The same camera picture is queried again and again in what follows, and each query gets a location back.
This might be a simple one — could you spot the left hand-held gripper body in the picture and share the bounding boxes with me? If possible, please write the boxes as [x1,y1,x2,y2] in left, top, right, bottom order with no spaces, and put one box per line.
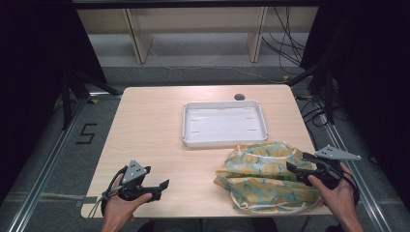
[117,159,153,203]

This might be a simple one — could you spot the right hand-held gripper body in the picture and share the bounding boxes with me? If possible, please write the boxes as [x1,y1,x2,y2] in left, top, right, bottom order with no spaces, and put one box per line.
[310,144,363,190]

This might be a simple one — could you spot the yellow floral fabric bag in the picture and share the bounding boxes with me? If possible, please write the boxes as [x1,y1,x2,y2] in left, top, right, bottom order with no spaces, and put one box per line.
[213,139,324,215]

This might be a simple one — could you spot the white plastic tray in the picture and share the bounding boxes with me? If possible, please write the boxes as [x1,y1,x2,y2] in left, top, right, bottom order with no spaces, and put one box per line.
[181,100,270,149]

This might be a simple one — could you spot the person's left hand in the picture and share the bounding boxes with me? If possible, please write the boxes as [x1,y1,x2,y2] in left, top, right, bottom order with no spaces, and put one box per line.
[102,174,154,227]

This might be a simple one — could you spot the person's right hand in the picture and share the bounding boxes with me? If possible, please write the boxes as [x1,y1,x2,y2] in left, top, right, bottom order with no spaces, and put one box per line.
[307,163,356,222]

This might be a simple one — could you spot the person's legs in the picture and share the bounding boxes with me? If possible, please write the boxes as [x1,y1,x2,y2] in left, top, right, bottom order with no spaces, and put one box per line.
[137,217,278,232]

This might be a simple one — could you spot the black metal stand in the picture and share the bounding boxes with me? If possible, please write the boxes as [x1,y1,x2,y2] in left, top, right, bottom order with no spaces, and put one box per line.
[60,63,123,131]
[285,59,337,126]

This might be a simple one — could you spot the black curtain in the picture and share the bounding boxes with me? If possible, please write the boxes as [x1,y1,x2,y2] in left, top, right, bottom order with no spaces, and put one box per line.
[299,0,410,211]
[0,0,108,206]

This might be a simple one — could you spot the light wooden desk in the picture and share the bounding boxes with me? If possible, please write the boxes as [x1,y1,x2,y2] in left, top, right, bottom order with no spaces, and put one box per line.
[76,5,320,65]

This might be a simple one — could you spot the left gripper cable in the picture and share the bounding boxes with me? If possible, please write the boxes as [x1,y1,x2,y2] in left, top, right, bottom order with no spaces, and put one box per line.
[87,165,130,220]

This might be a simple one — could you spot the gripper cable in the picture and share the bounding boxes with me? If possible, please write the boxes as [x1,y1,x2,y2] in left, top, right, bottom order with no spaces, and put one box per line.
[335,165,361,208]
[87,165,130,220]

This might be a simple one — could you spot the aluminium floor rail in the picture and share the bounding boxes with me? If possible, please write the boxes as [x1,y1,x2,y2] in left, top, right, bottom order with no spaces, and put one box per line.
[321,121,394,232]
[6,96,90,232]

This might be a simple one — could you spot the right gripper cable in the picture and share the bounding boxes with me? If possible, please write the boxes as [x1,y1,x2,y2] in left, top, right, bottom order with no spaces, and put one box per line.
[335,165,361,208]

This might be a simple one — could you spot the black floor cables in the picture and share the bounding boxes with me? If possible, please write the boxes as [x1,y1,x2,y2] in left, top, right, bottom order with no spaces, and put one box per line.
[295,93,337,131]

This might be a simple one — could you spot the hanging black cable bundle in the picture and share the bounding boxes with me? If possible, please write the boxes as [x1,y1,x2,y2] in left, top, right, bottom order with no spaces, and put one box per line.
[260,6,307,75]

